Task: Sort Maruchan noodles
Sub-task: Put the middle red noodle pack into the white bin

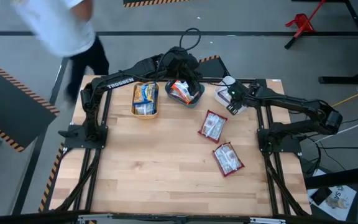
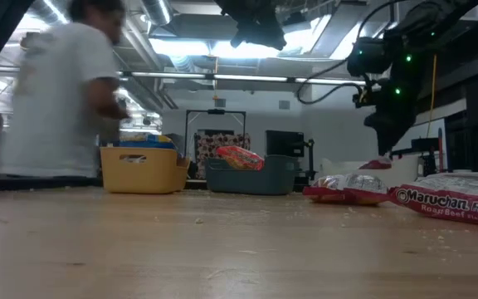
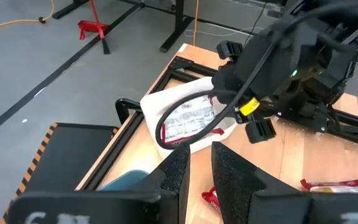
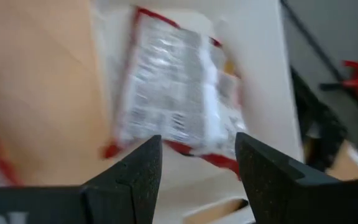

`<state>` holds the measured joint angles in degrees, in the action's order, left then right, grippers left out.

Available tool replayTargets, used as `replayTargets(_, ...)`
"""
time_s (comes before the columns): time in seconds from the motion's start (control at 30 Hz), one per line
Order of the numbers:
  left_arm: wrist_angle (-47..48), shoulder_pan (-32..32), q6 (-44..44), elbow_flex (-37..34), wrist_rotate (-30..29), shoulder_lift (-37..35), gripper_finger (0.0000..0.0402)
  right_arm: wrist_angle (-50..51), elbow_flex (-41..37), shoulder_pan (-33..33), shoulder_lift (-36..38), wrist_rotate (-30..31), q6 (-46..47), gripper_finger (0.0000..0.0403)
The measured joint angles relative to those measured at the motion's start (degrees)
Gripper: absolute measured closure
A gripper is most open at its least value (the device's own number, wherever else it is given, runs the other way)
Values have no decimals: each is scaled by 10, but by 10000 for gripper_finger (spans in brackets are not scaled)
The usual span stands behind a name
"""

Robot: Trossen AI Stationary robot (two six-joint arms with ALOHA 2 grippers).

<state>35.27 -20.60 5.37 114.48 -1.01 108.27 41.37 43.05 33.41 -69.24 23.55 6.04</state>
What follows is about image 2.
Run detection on dark red beef ramen packet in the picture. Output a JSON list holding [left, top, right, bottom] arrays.
[[302, 173, 391, 206], [388, 172, 478, 228], [358, 155, 393, 170]]

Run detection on black table frame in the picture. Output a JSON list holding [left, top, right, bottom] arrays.
[[0, 174, 101, 193]]

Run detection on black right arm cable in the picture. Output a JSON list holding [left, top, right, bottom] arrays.
[[295, 0, 408, 105]]

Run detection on red patterned board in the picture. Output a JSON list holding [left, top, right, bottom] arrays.
[[195, 131, 251, 179]]

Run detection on grey plastic bin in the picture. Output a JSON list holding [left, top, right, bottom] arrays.
[[204, 154, 302, 196]]

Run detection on silver ventilation duct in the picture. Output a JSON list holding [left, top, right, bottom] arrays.
[[139, 0, 173, 27]]

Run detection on yellow plastic bin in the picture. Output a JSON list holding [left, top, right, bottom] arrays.
[[100, 145, 191, 195]]

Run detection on black monitor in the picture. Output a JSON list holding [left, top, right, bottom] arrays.
[[265, 129, 305, 158]]

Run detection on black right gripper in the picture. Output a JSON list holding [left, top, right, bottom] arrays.
[[353, 89, 417, 157]]

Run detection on black monitor stand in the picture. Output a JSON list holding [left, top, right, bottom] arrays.
[[292, 137, 318, 184]]

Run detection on black metal cart frame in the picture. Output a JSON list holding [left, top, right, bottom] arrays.
[[183, 108, 247, 159]]

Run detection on long ceiling tube light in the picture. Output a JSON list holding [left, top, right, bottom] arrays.
[[116, 70, 368, 87]]

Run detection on orange chicken ramen packet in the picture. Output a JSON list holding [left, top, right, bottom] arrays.
[[215, 145, 266, 171]]

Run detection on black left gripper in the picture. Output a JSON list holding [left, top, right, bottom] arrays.
[[213, 0, 288, 51]]

